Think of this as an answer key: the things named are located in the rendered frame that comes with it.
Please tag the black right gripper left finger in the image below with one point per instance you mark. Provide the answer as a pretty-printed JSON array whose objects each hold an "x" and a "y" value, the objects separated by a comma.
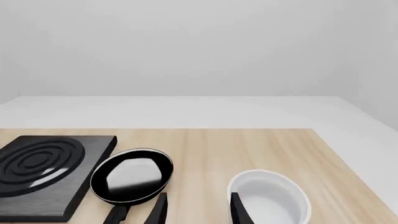
[{"x": 159, "y": 211}]

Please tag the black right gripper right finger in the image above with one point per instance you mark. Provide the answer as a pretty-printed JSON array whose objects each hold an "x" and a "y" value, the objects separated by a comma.
[{"x": 238, "y": 211}]

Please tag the black frying pan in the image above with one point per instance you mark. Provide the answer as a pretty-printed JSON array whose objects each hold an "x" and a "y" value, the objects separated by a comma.
[{"x": 133, "y": 177}]

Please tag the white bowl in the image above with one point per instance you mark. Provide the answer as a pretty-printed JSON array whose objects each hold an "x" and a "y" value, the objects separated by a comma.
[{"x": 273, "y": 198}]

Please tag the flat black stove plate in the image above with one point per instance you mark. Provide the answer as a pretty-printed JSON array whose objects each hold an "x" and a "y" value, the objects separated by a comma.
[{"x": 43, "y": 172}]

